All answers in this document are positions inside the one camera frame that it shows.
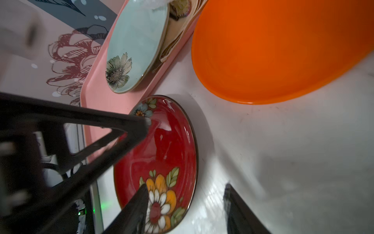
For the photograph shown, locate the beige patterned plate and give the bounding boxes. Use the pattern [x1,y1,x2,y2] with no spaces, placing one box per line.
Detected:
[152,0,206,74]

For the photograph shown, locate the mint green floral plate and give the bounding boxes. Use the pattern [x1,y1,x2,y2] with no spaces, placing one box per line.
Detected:
[105,1,169,94]

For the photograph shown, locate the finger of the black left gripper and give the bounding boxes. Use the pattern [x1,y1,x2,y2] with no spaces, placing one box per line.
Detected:
[1,93,148,234]

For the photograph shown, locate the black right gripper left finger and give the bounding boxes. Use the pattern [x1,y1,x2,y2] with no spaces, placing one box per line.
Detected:
[103,184,149,234]

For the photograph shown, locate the orange plastic plate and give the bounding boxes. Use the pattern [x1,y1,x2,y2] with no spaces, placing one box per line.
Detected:
[191,1,374,104]

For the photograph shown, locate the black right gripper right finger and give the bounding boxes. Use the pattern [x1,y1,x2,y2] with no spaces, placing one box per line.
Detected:
[224,183,271,234]

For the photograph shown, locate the red floral plate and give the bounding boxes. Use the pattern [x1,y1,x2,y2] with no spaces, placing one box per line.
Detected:
[114,95,198,234]

